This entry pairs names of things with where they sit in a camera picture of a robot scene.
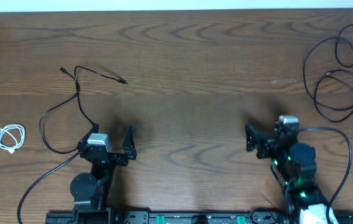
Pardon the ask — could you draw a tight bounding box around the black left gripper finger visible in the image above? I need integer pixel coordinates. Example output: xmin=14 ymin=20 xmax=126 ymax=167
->
xmin=77 ymin=123 xmax=99 ymax=148
xmin=122 ymin=126 xmax=137 ymax=160

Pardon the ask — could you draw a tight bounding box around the white cable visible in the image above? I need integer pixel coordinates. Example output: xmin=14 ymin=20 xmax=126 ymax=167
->
xmin=0 ymin=124 xmax=26 ymax=154

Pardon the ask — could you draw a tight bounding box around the thin black cable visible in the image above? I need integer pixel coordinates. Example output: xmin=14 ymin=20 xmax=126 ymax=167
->
xmin=302 ymin=23 xmax=353 ymax=123

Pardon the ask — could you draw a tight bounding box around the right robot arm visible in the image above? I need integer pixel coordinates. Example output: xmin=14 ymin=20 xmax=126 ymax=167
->
xmin=245 ymin=122 xmax=337 ymax=223

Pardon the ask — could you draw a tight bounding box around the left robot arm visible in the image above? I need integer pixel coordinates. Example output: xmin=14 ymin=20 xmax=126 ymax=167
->
xmin=70 ymin=124 xmax=137 ymax=223

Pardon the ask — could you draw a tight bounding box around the clear tape piece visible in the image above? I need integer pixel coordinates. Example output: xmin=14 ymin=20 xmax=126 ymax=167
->
xmin=271 ymin=78 xmax=298 ymax=85

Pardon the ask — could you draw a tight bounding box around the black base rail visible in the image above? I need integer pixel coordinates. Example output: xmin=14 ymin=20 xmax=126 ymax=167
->
xmin=45 ymin=208 xmax=353 ymax=224

